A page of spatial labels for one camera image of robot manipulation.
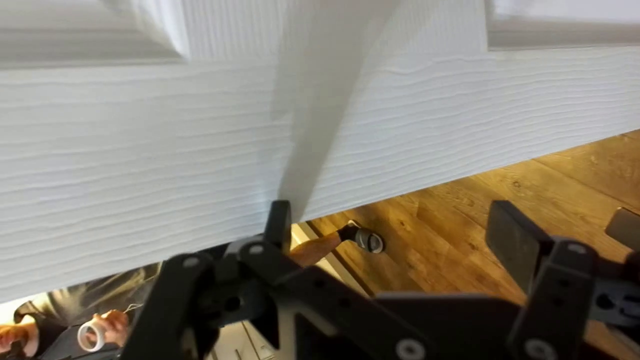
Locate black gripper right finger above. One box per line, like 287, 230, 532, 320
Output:
485, 200, 640, 360

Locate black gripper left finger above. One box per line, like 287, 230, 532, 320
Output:
120, 200, 411, 360

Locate white closet door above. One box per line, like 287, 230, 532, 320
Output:
0, 0, 640, 302

